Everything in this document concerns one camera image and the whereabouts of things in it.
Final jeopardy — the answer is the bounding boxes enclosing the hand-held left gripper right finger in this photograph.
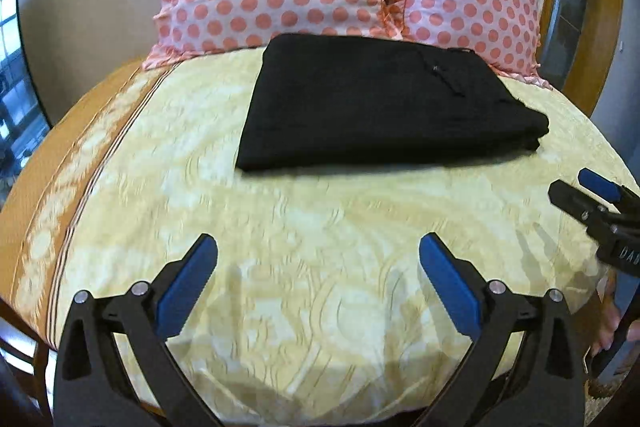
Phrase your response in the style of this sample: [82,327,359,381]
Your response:
[419,232,588,427]

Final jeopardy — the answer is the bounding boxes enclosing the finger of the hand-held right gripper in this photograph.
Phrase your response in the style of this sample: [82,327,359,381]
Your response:
[577,168,640,208]
[548,179,613,228]

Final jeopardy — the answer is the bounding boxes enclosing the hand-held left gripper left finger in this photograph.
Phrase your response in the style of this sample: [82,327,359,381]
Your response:
[52,233,221,427]

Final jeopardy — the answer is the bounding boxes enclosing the black pants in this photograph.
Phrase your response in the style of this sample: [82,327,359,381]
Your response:
[235,33,551,172]

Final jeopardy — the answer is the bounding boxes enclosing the person's right hand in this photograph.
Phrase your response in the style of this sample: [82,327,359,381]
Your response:
[587,274,623,358]

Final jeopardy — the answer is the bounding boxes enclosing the yellow patterned bedspread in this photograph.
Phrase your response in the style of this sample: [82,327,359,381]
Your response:
[0,44,640,418]

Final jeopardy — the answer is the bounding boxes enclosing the wooden framed door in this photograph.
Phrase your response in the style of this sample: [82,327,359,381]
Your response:
[542,0,628,118]

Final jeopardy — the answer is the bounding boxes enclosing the flat screen television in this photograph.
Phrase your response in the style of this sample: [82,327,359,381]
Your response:
[0,0,53,188]

